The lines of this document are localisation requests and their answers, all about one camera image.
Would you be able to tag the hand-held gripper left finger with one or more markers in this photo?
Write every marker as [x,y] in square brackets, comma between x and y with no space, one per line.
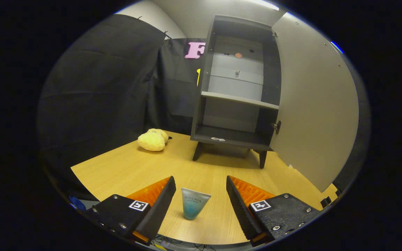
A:
[159,209]

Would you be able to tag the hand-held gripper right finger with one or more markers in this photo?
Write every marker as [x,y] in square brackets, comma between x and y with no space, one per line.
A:
[243,212]

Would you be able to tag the white blue cosmetic tube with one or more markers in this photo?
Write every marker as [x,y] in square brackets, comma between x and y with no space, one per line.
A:
[194,205]

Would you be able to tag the yellow plush toy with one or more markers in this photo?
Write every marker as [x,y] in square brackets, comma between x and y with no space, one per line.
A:
[151,141]

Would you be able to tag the dark grey cabinet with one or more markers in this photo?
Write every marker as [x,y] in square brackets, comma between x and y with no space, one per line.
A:
[236,134]

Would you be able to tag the small blue object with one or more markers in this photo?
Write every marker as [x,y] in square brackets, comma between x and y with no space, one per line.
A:
[78,204]

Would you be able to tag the light grey cabinet shelf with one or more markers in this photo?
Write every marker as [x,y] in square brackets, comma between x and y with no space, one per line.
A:
[239,100]

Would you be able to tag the black backdrop cloth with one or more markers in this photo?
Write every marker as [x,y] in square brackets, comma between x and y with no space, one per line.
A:
[99,87]

